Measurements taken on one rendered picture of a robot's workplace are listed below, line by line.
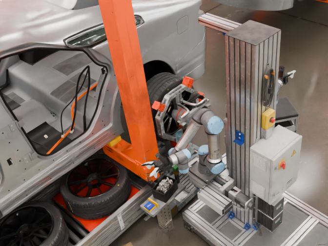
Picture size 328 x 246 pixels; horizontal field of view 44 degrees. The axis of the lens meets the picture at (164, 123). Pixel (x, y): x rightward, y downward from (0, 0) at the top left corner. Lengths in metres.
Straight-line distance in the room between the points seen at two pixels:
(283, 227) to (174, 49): 1.96
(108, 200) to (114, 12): 1.76
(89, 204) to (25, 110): 1.23
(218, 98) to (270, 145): 2.61
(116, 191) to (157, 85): 1.05
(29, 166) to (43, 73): 1.49
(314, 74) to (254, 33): 3.43
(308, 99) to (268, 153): 2.68
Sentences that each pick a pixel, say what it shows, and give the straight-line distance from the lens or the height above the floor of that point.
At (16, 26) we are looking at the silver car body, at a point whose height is 2.01.
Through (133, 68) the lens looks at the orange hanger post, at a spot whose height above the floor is 1.72.
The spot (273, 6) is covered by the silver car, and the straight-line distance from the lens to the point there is 5.93.
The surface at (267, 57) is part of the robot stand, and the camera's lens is 2.67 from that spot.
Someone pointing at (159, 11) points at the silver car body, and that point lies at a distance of 3.89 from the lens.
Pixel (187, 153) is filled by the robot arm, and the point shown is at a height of 1.24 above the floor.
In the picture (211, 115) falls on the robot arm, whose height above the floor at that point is 1.46.
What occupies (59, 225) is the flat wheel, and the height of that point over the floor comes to 0.51.
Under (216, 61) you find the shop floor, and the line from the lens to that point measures 6.31.
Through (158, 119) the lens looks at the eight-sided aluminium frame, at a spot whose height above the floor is 0.96.
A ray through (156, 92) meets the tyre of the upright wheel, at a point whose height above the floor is 1.15.
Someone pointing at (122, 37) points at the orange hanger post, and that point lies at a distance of 2.86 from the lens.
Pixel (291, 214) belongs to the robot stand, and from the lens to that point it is 3.90.
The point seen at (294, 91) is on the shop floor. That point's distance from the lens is 5.65.
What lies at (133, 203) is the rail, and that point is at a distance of 3.84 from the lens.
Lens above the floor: 3.26
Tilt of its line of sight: 39 degrees down
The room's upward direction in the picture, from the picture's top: 9 degrees counter-clockwise
